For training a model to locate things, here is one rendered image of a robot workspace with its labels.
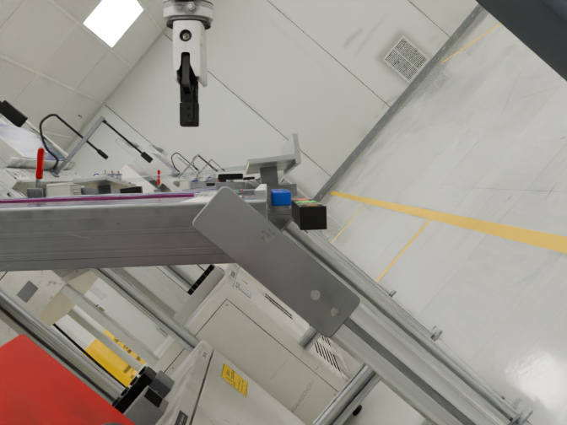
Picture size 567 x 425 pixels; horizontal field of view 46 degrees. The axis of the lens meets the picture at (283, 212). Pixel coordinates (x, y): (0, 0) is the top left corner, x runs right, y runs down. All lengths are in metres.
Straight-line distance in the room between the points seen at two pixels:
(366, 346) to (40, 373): 0.36
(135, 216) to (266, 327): 1.52
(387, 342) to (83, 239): 0.31
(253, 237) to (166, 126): 8.27
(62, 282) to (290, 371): 0.78
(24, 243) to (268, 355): 1.56
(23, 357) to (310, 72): 8.57
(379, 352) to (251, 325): 1.52
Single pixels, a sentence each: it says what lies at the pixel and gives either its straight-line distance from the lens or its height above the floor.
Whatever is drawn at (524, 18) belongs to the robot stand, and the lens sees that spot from 1.21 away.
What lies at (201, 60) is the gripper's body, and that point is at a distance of 1.12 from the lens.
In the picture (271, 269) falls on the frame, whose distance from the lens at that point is 0.62.
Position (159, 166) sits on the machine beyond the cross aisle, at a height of 1.50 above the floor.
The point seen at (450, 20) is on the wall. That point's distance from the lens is 9.31.
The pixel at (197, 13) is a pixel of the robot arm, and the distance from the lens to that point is 1.15.
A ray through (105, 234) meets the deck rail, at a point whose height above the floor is 0.82.
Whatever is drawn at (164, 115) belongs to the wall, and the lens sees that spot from 8.89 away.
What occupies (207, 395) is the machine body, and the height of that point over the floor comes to 0.58.
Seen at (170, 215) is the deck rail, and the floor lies 0.78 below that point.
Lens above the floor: 0.73
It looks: 3 degrees down
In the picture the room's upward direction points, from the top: 50 degrees counter-clockwise
